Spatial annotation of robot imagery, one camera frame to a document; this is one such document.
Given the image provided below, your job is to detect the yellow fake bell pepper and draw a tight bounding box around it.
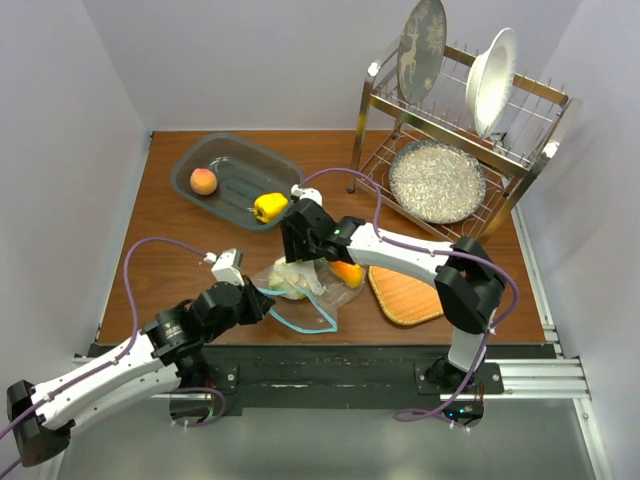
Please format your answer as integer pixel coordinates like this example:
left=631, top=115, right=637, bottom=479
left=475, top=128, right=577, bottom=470
left=253, top=192, right=289, bottom=224

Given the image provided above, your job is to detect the clear zip top bag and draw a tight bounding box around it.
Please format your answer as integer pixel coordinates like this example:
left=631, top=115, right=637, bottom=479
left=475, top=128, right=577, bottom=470
left=252, top=257, right=366, bottom=335

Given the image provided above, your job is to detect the fake brown egg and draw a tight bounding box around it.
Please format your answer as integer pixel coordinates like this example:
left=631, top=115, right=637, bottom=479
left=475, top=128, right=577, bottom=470
left=189, top=168, right=218, bottom=196

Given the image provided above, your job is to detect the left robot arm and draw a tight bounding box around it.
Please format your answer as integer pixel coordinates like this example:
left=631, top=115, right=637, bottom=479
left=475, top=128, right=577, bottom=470
left=1, top=279, right=274, bottom=468

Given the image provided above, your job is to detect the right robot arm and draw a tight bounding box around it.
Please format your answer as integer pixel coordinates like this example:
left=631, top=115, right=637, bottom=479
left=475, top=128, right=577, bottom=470
left=280, top=199, right=505, bottom=393

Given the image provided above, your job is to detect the white fake cauliflower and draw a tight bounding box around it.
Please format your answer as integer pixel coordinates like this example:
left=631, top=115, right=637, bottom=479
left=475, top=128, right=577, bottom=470
left=267, top=257, right=324, bottom=300

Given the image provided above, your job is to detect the orange fake fruit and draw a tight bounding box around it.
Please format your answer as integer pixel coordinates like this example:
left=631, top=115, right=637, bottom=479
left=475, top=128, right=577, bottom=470
left=329, top=261, right=366, bottom=288

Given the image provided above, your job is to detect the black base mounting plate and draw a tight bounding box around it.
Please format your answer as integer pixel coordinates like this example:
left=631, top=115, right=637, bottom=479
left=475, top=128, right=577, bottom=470
left=148, top=343, right=505, bottom=418

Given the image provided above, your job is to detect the clear glass container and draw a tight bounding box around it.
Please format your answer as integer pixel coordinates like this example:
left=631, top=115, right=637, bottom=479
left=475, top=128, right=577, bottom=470
left=170, top=132, right=304, bottom=232

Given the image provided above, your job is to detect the woven bamboo tray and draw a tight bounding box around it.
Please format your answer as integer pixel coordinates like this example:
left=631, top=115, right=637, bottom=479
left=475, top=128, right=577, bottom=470
left=368, top=266, right=444, bottom=327

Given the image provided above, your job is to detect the speckled blue rimmed plate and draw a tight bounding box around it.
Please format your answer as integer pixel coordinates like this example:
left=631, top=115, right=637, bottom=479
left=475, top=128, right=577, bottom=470
left=389, top=140, right=487, bottom=225

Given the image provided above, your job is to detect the metal dish rack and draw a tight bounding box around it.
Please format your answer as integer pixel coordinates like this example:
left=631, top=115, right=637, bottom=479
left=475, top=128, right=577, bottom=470
left=350, top=42, right=582, bottom=242

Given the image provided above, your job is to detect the grey reindeer plate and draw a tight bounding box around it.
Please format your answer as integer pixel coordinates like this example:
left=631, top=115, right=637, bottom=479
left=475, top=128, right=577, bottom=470
left=397, top=0, right=447, bottom=104

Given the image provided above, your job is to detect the white bowl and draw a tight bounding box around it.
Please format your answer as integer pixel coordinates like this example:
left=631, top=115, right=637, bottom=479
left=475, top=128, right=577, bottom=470
left=465, top=28, right=518, bottom=138

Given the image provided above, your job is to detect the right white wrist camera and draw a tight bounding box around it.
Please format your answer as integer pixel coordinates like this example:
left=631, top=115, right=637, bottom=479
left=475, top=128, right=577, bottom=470
left=290, top=184, right=323, bottom=206

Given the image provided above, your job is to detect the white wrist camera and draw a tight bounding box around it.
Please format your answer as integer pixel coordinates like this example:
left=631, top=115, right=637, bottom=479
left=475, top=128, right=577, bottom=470
left=290, top=184, right=323, bottom=206
left=206, top=248, right=245, bottom=286

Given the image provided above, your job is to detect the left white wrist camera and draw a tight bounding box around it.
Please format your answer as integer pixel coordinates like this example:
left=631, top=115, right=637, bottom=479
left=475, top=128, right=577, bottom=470
left=206, top=248, right=245, bottom=286

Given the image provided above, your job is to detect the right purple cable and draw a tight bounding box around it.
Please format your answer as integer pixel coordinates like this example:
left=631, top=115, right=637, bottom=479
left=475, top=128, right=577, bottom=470
left=299, top=166, right=521, bottom=424

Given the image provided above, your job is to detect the purple cable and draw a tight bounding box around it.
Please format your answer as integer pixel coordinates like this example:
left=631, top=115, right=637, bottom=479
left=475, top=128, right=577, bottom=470
left=0, top=236, right=229, bottom=464
left=299, top=166, right=521, bottom=424

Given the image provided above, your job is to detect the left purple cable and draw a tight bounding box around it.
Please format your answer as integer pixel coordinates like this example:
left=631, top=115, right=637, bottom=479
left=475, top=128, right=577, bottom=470
left=0, top=236, right=229, bottom=464

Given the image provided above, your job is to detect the aluminium frame rail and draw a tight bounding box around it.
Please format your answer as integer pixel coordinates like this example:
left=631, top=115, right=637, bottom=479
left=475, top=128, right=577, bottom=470
left=37, top=352, right=614, bottom=480

